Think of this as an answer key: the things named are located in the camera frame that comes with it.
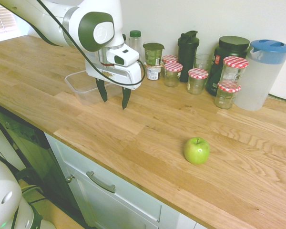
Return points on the small brass cabinet knob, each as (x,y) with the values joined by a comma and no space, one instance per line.
(70,178)

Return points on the clear drinking glass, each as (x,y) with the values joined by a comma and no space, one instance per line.
(203,61)

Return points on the clear bottle green cap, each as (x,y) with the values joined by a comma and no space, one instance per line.
(135,43)

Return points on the green apple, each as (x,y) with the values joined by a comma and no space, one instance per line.
(197,150)

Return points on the plastic pitcher blue lid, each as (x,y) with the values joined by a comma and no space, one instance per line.
(259,76)

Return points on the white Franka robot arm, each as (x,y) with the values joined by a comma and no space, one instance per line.
(50,16)

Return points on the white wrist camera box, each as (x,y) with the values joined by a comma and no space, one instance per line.
(125,56)

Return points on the tall glass jar checkered lid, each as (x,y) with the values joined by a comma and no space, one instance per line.
(233,72)

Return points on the white labelled yogurt cup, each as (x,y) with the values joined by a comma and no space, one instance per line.
(154,71)

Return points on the black shaker bottle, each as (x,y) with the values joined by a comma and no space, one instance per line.
(187,57)

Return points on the window blinds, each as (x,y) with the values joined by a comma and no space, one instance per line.
(1,15)

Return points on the green yogurt cup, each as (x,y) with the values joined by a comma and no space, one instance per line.
(153,53)

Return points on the white cabinet drawer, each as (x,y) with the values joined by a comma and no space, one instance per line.
(90,190)

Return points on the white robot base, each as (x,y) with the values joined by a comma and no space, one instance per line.
(4,198)

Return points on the open dishwasher door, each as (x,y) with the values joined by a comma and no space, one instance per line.
(35,152)

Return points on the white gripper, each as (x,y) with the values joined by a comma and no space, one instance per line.
(116,74)

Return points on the black protein powder tub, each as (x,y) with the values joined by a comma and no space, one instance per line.
(220,55)

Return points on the clear plastic container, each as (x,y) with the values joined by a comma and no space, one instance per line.
(83,88)

